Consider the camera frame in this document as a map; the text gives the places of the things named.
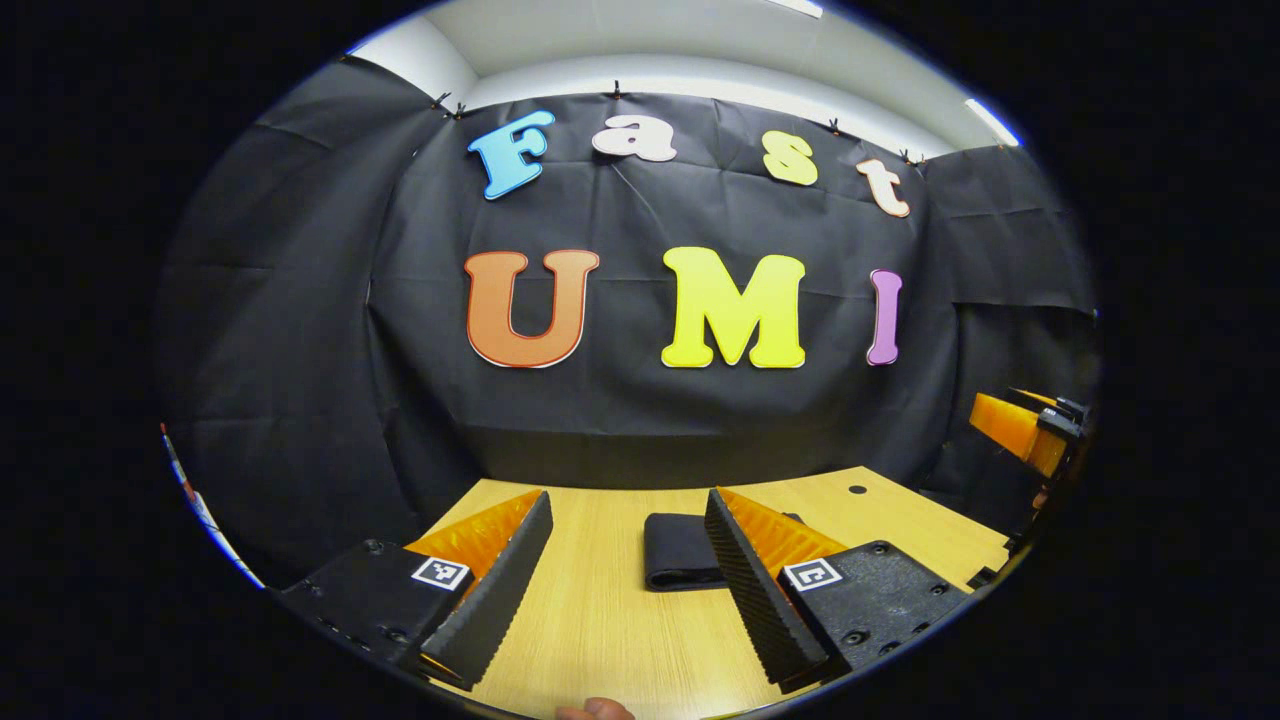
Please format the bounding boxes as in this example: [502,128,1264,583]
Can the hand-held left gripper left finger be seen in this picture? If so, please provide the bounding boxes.
[275,490,554,693]

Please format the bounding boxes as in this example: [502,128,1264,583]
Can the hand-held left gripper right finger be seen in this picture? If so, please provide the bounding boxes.
[704,487,971,694]

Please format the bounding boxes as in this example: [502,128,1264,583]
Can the black jeans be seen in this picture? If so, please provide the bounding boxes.
[643,512,806,593]

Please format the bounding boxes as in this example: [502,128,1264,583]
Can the black backdrop cloth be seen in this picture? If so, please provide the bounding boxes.
[160,55,1101,591]

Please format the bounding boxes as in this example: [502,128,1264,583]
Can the white striped strip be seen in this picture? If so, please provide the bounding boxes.
[160,422,266,589]

